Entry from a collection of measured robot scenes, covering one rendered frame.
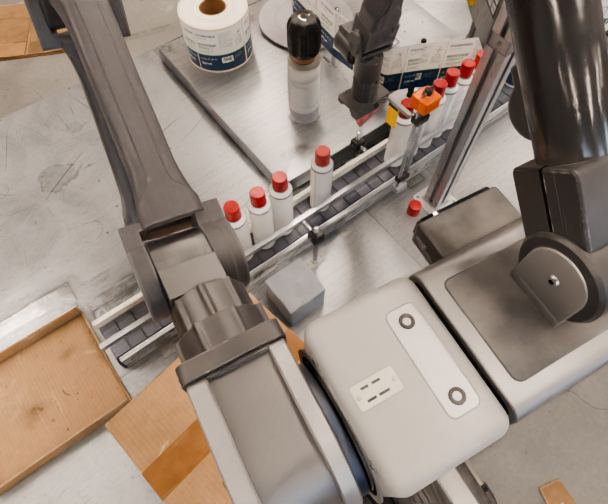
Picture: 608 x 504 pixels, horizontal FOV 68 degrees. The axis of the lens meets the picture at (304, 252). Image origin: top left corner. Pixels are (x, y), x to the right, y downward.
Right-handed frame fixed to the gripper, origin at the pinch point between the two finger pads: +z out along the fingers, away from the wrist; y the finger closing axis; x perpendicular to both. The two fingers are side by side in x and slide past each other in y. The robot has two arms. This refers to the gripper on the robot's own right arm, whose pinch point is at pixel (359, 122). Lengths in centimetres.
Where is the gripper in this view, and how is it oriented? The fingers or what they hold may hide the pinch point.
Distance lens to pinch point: 115.6
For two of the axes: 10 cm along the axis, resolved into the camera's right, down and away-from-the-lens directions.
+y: -8.0, 5.3, -2.7
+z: 0.0, 4.5, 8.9
